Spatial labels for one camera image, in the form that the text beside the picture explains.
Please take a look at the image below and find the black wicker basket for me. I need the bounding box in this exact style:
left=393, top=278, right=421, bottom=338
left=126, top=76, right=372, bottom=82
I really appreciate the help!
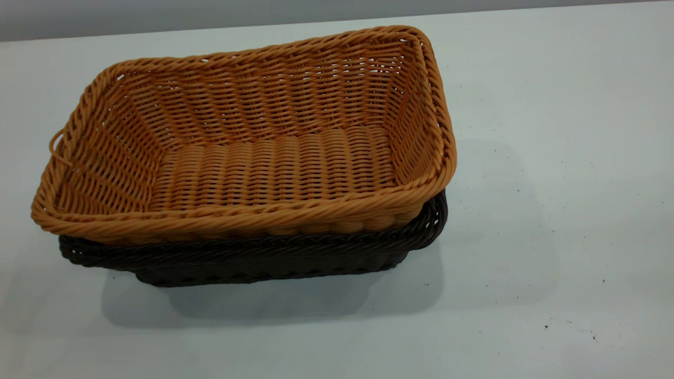
left=58, top=189, right=449, bottom=288

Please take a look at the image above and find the orange wicker basket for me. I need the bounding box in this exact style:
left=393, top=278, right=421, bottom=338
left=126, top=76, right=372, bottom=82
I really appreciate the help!
left=30, top=25, right=458, bottom=247

